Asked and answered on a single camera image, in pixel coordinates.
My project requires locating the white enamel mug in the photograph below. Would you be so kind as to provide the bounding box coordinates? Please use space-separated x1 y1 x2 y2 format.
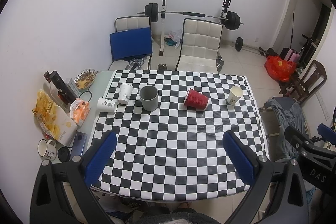
37 139 57 161

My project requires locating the patterned plate of snacks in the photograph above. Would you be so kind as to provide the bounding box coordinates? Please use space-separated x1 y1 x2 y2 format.
74 69 97 90

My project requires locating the small dumbbell on floor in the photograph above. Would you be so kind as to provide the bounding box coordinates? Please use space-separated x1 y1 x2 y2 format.
216 55 224 73

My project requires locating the white paper cup upright right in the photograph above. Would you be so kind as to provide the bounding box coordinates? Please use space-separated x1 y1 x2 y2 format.
227 86 244 105

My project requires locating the white barbell rack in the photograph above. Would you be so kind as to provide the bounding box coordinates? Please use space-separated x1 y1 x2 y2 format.
158 0 231 56

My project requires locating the barbell with black plates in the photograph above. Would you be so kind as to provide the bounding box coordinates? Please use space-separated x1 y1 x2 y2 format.
137 3 244 31

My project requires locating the yellow snack bag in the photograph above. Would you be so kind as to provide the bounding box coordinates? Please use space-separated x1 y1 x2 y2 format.
33 89 77 147

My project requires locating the white padded chair right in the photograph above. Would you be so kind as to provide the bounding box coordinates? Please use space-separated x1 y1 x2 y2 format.
175 18 223 73

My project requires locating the long dumbbell bar on floor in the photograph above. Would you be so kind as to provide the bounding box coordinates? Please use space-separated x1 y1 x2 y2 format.
232 37 278 57

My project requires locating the white paper cup with orchid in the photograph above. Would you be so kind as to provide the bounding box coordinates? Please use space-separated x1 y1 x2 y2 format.
118 83 133 105

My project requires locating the grey plastic cup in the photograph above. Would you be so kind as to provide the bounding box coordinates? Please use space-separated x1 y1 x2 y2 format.
139 85 158 111

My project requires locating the black round lid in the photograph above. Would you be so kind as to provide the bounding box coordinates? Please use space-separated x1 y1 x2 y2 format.
58 147 71 162

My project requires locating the blue smartphone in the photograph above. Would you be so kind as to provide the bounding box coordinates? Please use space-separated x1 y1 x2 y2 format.
71 132 87 158

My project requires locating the red plastic bag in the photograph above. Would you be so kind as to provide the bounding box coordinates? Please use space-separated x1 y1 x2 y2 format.
264 56 296 83

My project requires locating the dark bottle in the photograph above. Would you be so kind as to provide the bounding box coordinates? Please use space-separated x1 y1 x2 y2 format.
43 71 77 105

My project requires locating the grey cloth on chair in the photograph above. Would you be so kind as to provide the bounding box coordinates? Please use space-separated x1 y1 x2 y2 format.
264 97 309 161

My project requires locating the white paper cup lying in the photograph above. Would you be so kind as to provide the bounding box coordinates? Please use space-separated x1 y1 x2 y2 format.
97 98 118 113

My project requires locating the black white checkered tablecloth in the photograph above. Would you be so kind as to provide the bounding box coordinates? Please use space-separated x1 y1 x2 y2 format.
91 70 268 201

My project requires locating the white chair with blue cushion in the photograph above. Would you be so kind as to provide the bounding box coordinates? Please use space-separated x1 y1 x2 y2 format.
109 15 153 71

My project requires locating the red ribbed paper cup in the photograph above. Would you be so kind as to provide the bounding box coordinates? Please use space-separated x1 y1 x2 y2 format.
183 88 209 110

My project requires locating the dark wooden chair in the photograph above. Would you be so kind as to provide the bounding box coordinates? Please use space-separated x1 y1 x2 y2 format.
279 60 327 105

